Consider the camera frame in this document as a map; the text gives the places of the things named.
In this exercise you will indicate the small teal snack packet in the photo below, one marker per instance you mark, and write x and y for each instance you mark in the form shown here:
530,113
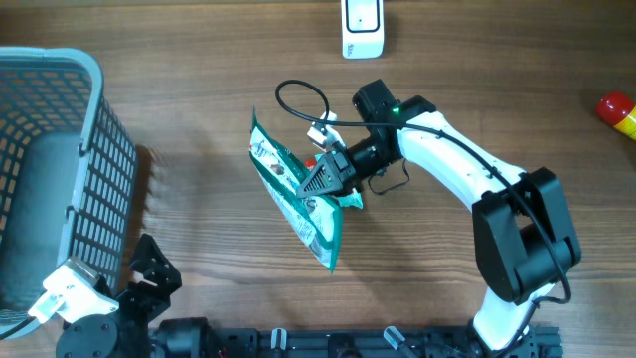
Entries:
351,200

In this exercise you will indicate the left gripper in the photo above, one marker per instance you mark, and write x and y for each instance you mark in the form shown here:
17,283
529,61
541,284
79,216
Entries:
162,272

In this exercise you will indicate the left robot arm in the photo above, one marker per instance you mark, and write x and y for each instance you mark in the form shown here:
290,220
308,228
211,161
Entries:
124,332

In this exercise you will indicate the white barcode scanner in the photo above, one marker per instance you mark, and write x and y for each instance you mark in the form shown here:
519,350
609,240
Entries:
363,29

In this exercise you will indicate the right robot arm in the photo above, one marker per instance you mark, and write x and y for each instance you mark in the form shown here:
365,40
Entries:
524,238

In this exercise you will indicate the red sauce bottle green cap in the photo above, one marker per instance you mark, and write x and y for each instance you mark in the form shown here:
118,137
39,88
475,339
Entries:
617,110

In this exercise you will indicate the red Nescafe coffee stick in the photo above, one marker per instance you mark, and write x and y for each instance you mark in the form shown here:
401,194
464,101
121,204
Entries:
310,163

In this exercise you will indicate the grey mesh shopping basket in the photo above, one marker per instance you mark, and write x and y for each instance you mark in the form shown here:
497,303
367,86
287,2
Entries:
68,169

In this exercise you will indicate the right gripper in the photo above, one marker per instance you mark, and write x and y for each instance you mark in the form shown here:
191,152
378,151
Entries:
332,164

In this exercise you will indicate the large green snack bag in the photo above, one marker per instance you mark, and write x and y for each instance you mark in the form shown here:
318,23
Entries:
316,220

